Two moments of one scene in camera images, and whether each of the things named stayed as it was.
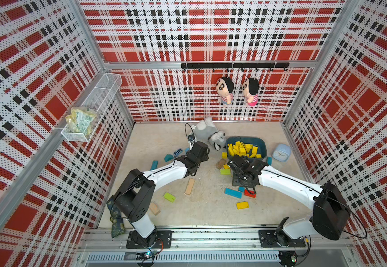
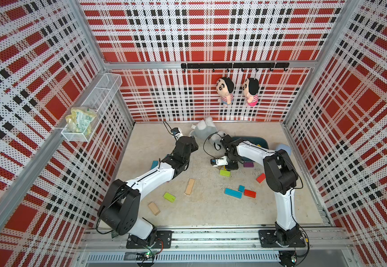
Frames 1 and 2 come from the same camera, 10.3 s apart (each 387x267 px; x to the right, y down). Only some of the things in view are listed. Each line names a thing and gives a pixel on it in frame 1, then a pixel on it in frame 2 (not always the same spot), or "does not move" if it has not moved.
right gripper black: [236, 182] → [234, 167]
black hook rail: [271, 65] does not move
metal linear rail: [218, 246] does not move
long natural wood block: [189, 186] does not move
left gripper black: [205, 157] → [194, 145]
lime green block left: [169, 197] does not move
